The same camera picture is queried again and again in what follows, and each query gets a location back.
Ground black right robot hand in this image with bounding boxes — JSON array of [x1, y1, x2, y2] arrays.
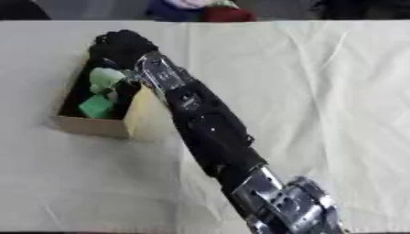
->
[[86, 28, 160, 71]]

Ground green block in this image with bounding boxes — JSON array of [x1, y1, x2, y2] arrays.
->
[[77, 93, 115, 120]]

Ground pale green toy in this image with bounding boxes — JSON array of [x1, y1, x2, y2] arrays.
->
[[88, 67, 128, 95]]

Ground blue red white bag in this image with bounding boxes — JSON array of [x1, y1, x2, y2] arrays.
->
[[144, 0, 258, 23]]

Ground tan cardboard box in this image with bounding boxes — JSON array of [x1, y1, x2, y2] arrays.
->
[[54, 52, 173, 142]]

